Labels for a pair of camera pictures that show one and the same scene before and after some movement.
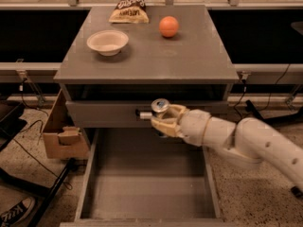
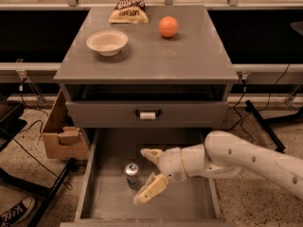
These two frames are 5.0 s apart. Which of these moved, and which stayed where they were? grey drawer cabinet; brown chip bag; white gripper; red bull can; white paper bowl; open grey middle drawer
Moved: red bull can; white gripper
Stayed: grey drawer cabinet; white paper bowl; brown chip bag; open grey middle drawer
